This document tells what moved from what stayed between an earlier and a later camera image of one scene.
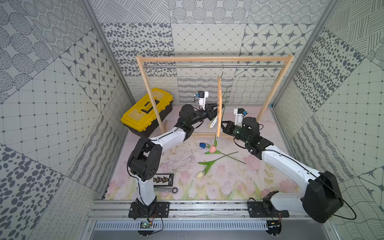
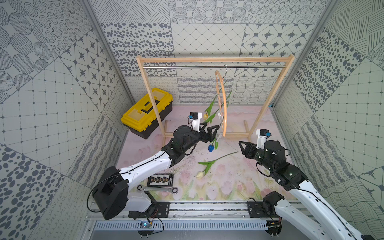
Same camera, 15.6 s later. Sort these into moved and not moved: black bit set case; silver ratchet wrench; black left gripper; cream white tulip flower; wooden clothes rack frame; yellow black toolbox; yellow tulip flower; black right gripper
Moved: black left gripper; black right gripper; yellow tulip flower
Not moved: cream white tulip flower; yellow black toolbox; black bit set case; wooden clothes rack frame; silver ratchet wrench
